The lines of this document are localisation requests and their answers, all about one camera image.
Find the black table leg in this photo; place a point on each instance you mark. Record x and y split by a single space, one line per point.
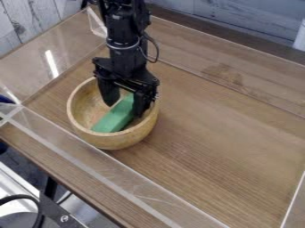
51 188

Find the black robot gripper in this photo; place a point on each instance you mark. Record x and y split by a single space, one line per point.
123 70

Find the clear acrylic corner bracket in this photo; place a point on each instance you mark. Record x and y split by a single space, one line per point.
97 25

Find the brown wooden bowl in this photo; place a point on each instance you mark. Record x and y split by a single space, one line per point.
86 108

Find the green rectangular block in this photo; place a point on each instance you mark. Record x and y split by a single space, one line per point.
117 118

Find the clear acrylic front wall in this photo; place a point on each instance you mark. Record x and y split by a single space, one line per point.
150 195

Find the blue object at left edge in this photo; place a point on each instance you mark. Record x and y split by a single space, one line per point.
6 99

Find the black metal bracket with screw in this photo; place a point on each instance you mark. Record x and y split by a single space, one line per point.
56 217

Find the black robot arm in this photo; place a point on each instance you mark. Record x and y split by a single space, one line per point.
126 17

